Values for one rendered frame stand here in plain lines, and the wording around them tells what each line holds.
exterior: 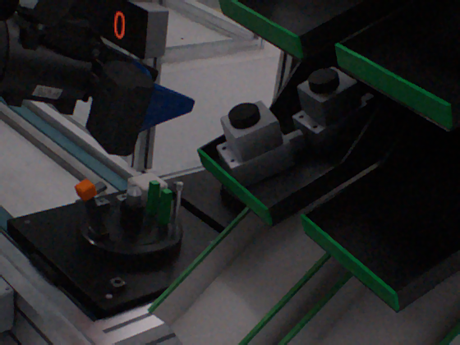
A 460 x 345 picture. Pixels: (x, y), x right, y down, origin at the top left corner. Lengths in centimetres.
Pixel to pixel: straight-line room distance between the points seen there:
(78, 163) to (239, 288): 55
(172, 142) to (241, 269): 80
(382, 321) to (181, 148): 91
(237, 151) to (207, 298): 21
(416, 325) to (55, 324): 42
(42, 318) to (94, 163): 44
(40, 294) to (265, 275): 30
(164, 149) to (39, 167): 33
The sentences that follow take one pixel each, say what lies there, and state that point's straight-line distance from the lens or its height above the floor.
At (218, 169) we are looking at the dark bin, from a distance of 78.
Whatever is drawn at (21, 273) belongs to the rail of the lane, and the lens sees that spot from 105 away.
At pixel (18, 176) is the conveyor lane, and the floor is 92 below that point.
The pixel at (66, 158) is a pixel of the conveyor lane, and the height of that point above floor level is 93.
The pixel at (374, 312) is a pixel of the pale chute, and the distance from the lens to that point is 82.
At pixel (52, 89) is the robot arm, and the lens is 62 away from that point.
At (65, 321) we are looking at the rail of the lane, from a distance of 96.
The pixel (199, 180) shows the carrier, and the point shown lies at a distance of 128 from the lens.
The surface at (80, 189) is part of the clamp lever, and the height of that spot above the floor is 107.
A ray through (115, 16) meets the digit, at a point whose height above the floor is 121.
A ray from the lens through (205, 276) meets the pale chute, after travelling 90.
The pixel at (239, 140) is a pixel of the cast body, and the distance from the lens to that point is 74.
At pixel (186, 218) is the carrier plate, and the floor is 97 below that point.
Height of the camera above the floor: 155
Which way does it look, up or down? 28 degrees down
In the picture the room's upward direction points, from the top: 10 degrees clockwise
